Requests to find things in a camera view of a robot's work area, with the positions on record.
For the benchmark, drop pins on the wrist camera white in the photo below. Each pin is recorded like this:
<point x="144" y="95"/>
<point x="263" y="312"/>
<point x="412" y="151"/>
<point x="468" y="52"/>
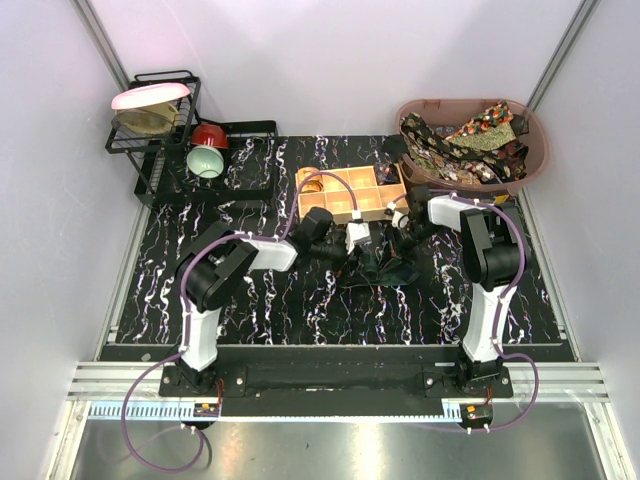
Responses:
<point x="357" y="233"/>
<point x="398" y="219"/>

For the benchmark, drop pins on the pile of patterned ties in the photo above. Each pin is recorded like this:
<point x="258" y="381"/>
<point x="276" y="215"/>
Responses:
<point x="484" y="150"/>

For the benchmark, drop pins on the beige plate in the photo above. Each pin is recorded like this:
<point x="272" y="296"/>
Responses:
<point x="149" y="120"/>

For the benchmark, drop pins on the rolled orange tie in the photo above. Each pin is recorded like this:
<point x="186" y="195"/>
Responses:
<point x="315" y="182"/>

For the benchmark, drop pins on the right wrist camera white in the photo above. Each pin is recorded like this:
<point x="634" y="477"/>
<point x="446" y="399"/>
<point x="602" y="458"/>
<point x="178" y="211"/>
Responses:
<point x="398" y="219"/>

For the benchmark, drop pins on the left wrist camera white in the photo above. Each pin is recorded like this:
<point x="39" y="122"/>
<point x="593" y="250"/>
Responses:
<point x="357" y="233"/>

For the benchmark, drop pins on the brown plastic basket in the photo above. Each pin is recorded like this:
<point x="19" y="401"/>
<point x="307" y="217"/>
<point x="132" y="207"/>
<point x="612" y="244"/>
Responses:
<point x="454" y="113"/>

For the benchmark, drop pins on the aluminium rail frame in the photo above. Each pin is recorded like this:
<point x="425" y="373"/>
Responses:
<point x="113" y="390"/>

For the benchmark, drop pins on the wooden compartment box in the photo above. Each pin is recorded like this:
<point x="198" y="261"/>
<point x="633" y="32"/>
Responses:
<point x="371" y="199"/>

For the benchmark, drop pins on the rolled dark patterned tie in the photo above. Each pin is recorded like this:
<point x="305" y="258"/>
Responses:
<point x="386" y="174"/>

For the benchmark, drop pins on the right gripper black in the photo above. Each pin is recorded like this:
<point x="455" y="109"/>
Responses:
<point x="404" y="252"/>

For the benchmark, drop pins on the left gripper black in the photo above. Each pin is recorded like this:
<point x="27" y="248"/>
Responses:
<point x="344" y="253"/>

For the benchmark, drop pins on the black wire dish rack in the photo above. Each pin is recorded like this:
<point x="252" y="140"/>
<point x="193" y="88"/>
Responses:
<point x="170" y="140"/>

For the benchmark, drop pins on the red bowl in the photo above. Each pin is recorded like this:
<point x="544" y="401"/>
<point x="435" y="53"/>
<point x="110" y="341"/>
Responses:
<point x="210" y="135"/>

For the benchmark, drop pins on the pink plate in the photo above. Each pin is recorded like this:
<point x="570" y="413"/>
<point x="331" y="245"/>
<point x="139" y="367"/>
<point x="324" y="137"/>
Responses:
<point x="149" y="95"/>

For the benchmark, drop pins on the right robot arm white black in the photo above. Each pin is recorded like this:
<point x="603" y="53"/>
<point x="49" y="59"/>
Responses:
<point x="495" y="255"/>

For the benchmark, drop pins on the black marble pattern mat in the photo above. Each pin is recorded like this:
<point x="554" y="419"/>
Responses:
<point x="309" y="307"/>

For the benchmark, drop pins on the dark green fern tie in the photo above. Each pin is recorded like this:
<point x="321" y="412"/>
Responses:
<point x="368" y="272"/>

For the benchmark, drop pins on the light green bowl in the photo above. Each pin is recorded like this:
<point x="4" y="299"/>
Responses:
<point x="205" y="162"/>

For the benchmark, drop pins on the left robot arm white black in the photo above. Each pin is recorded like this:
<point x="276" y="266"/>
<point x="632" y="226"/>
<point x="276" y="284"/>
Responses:
<point x="212" y="267"/>

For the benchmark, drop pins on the blue yellow small box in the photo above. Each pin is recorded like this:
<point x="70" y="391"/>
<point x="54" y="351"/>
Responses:
<point x="501" y="199"/>

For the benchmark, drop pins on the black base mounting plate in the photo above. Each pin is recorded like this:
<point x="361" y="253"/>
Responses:
<point x="436" y="371"/>

